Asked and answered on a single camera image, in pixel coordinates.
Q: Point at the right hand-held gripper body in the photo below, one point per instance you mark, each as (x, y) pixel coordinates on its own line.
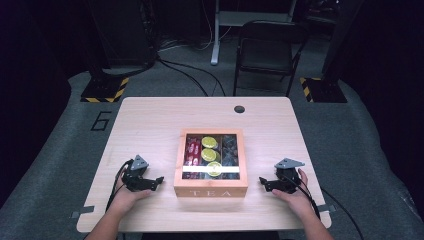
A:
(288, 178)

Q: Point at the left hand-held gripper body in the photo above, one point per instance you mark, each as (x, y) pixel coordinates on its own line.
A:
(135, 178)

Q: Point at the yellow lid capsule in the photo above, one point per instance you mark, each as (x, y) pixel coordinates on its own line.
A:
(209, 154)
(213, 168)
(209, 142)

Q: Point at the wooden tea box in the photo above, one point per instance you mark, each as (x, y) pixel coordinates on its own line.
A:
(211, 191)

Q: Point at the person's left hand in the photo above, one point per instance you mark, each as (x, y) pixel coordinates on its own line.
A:
(123, 200)

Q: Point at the person's right hand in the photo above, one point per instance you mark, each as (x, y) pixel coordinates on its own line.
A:
(300, 201)

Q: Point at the row of red stick packets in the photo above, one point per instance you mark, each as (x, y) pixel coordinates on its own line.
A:
(192, 153)

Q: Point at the pile of dark tea bags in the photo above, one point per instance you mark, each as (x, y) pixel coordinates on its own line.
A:
(230, 151)

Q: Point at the grey tape strip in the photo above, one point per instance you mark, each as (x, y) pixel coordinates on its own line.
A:
(328, 209)
(83, 211)

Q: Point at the black table grommet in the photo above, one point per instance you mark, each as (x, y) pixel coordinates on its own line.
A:
(239, 109)

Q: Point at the striped black stand base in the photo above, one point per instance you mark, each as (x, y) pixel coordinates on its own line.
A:
(105, 90)
(325, 90)

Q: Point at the black folding chair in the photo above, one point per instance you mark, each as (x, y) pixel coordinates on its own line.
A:
(266, 50)

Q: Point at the black equipment cabinet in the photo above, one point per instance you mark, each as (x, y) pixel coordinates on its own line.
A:
(123, 33)

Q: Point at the grey desk with white leg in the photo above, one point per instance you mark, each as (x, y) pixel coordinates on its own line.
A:
(216, 40)

